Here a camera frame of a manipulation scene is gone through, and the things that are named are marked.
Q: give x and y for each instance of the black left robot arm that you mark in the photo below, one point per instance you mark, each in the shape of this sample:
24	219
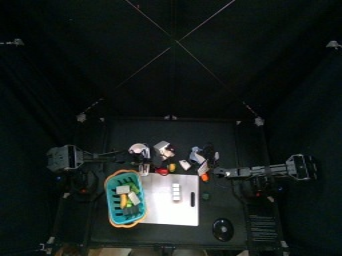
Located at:
67	158

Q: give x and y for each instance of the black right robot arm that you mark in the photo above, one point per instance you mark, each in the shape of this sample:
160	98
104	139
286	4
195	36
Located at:
267	170

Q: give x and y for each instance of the white toy pot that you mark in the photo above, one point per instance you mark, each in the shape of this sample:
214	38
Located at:
137	147

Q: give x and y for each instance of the dark purple toy eggplant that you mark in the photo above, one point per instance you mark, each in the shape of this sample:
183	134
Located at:
208	151

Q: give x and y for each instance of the orange toy carrot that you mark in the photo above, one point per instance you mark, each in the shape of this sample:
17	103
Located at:
204	177

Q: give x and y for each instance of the small dark green toy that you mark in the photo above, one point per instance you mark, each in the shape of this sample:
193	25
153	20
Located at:
204	196

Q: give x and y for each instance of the white toy food slice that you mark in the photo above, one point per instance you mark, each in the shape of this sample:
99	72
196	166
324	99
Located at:
184	165

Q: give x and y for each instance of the green toy vegetable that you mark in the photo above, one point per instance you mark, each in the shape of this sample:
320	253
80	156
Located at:
133	186

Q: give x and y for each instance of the red toy bottle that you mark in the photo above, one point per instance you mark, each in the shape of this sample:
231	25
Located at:
161	171

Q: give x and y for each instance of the white toy food box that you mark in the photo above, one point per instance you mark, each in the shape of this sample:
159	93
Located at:
133	198
123	189

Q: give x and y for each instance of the toy corn cob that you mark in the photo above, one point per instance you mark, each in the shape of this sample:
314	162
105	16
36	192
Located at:
171	167

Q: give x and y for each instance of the yellow toy food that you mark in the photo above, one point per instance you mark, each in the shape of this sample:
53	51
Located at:
123	200

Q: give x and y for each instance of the grey toy food piece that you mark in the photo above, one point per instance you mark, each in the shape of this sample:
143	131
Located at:
129	210

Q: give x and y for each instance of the white cutting board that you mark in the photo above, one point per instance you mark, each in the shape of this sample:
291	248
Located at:
160	206

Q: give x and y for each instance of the black round lid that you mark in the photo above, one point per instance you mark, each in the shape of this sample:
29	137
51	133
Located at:
222	230

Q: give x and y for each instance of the teal basket with orange rim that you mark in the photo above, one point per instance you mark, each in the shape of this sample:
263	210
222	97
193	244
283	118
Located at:
116	216

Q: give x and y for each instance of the metal frame corner bracket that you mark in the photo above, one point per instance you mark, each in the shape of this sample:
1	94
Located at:
80	117
332	44
169	117
17	42
259	121

